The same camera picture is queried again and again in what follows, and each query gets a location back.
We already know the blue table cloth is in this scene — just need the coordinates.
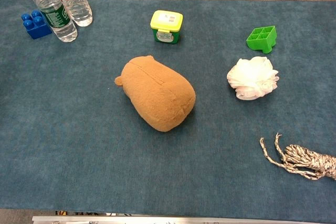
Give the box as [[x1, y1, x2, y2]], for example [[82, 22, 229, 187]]
[[0, 0, 336, 220]]

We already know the white mesh bath sponge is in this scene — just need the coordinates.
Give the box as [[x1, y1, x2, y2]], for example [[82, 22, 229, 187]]
[[226, 56, 280, 101]]

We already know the water bottle with green label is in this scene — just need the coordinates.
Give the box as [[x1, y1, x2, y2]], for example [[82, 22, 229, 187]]
[[22, 0, 79, 43]]

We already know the green jar with yellow lid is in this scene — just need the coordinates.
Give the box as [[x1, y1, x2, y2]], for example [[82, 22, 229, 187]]
[[150, 9, 184, 44]]

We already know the aluminium frame rail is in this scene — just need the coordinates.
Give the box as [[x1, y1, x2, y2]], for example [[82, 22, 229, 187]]
[[31, 215, 336, 224]]

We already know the braided camouflage rope bundle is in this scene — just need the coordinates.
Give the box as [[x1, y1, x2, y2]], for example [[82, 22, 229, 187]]
[[259, 132, 336, 181]]

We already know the water bottle with red label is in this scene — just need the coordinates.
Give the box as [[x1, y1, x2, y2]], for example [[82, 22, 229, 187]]
[[50, 0, 93, 28]]

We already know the green plastic grid block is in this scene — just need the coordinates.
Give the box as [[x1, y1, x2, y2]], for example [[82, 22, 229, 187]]
[[246, 25, 278, 55]]

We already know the blue toy building block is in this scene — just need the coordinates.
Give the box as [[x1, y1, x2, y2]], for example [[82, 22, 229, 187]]
[[21, 9, 53, 40]]

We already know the brown plush toy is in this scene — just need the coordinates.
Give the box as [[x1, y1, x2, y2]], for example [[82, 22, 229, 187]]
[[114, 55, 197, 133]]

